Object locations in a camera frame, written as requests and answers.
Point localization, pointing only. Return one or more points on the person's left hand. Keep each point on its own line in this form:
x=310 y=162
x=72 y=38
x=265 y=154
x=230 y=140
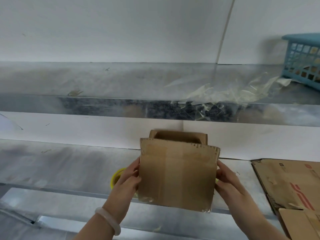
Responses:
x=122 y=194

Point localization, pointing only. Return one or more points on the person's right hand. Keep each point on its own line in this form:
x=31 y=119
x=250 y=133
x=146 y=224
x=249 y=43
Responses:
x=232 y=192

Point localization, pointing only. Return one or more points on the yellow tape roll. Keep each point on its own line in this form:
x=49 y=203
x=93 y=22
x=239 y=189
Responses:
x=115 y=176

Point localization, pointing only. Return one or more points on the large red-printed cardboard box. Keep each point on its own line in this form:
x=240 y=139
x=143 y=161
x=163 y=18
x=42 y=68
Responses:
x=280 y=177

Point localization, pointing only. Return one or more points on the small labelled cardboard box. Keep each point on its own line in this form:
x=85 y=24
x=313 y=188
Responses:
x=177 y=177

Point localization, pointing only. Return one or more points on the person's right forearm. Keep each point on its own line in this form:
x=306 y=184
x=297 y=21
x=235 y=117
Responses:
x=260 y=224

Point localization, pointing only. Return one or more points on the pile of clear tape scraps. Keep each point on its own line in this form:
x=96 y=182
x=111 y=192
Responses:
x=225 y=93

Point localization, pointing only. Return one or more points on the small crumpled tape scrap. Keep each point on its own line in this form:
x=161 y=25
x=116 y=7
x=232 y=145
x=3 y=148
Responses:
x=75 y=92

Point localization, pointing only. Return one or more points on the pile of assorted small items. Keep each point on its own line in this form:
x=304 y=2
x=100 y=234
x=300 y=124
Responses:
x=310 y=67

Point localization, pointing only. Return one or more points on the blue plastic basket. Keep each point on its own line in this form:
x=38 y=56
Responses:
x=300 y=37

